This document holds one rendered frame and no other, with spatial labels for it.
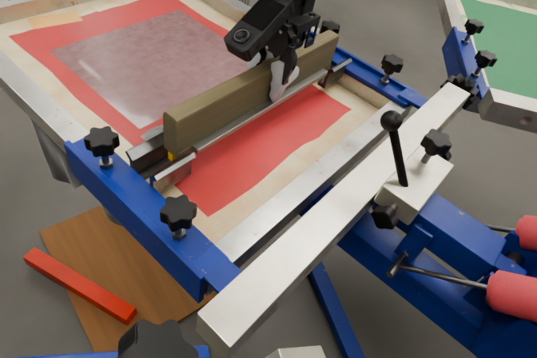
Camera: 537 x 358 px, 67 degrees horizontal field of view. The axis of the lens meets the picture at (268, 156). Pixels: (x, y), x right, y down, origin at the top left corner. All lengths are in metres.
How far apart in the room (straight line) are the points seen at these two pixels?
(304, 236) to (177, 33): 0.64
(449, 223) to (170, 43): 0.69
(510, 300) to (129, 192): 0.50
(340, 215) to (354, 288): 1.20
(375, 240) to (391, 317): 1.06
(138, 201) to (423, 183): 0.39
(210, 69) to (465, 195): 1.73
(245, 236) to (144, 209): 0.14
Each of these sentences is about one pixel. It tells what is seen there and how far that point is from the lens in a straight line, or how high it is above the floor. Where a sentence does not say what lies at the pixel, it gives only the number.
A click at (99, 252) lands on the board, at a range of 1.70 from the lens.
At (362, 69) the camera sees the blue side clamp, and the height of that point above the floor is 1.00.
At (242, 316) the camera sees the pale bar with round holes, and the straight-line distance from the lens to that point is 0.46.
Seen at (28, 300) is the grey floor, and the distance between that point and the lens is 1.70.
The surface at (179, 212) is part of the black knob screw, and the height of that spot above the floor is 1.06.
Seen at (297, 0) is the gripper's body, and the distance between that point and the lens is 0.65.
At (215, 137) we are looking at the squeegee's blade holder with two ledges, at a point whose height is 1.02.
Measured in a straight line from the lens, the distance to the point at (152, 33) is 1.01.
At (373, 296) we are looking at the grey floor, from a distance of 1.76.
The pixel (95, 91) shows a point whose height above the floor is 0.96.
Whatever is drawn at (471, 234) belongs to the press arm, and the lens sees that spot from 0.63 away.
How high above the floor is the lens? 1.46
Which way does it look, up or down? 45 degrees down
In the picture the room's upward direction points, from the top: 13 degrees clockwise
